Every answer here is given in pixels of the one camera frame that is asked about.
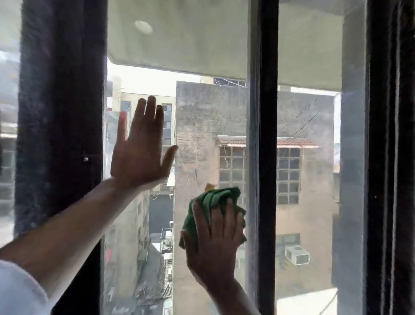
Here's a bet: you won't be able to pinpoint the person's left hand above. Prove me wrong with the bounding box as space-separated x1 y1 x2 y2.
110 95 179 191

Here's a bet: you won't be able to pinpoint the round ceiling light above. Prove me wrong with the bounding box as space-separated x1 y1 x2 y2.
134 20 153 35

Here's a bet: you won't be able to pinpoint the narrow dark window frame post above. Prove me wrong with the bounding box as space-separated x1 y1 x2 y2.
246 0 279 315

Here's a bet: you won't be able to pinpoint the corrugated metal awning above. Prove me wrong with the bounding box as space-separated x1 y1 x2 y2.
215 134 320 150

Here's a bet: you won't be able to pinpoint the dark ribbed window frame post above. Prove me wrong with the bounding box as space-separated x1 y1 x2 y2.
366 0 415 315

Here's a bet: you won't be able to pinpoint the person's right hand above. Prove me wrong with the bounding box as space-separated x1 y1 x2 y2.
180 198 247 290

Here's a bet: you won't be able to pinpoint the black overhead cables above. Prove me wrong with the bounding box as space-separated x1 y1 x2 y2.
278 97 325 143

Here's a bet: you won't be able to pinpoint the grey stone pillar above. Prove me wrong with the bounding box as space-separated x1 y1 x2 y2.
331 13 368 296

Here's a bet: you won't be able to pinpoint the grid pane building window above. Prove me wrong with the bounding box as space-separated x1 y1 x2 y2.
218 145 303 206

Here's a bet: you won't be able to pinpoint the beige multi-storey building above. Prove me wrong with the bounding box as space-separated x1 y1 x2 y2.
103 76 177 315

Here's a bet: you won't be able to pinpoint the white sleeve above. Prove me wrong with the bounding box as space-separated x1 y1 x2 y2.
0 259 50 315

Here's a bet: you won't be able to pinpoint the green cleaning cloth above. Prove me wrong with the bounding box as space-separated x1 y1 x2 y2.
179 184 248 250

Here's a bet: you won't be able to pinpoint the person's right forearm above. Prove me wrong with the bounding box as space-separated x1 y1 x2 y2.
206 278 261 315

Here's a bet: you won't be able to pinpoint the glass window pane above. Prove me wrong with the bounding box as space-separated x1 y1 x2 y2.
102 0 251 315
276 0 368 315

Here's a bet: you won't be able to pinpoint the wide dark window frame post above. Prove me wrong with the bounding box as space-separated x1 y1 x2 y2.
14 0 108 315

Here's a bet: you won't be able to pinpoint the person's left forearm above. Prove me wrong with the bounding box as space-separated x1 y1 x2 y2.
0 177 153 304

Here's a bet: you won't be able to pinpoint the white air conditioner unit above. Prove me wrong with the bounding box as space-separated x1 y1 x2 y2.
284 245 310 266

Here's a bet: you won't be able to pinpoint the grey concrete building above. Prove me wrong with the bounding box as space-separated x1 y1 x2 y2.
172 80 335 315

